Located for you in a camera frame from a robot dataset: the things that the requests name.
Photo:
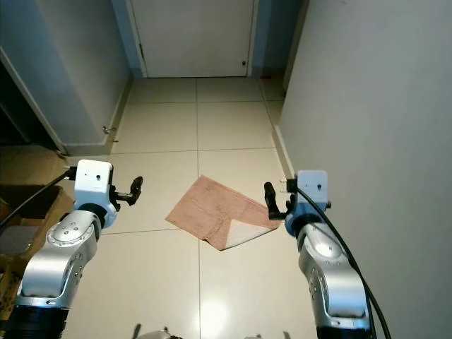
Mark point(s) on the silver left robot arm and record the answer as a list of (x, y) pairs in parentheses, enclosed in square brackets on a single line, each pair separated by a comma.
[(53, 254)]

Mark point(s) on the metal floor door stop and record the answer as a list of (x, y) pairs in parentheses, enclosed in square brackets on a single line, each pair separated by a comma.
[(110, 130)]

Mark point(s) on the grey bag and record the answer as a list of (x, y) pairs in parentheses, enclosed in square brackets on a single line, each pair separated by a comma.
[(18, 240)]

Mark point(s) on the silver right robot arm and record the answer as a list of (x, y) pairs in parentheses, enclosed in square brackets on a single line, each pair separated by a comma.
[(328, 275)]

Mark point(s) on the white wall baseboard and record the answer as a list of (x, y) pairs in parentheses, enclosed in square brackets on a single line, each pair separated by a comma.
[(282, 152)]

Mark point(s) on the pink floor mat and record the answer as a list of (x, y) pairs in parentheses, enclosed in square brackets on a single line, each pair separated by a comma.
[(215, 208)]

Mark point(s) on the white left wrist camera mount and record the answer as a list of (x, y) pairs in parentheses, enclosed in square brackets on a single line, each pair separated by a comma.
[(93, 180)]

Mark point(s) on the brown cardboard box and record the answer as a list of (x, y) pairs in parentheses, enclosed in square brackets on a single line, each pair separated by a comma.
[(32, 219)]

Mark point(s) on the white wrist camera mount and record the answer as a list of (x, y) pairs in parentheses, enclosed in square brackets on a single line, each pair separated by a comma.
[(314, 187), (93, 180)]

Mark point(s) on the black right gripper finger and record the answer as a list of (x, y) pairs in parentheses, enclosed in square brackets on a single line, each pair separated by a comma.
[(291, 200), (271, 198)]

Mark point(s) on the white door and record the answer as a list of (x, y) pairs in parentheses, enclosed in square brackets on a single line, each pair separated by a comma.
[(194, 39)]

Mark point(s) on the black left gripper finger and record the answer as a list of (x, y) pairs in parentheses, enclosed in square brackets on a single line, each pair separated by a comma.
[(138, 185), (135, 201)]

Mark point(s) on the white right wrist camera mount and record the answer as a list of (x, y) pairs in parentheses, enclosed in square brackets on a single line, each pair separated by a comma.
[(314, 187)]

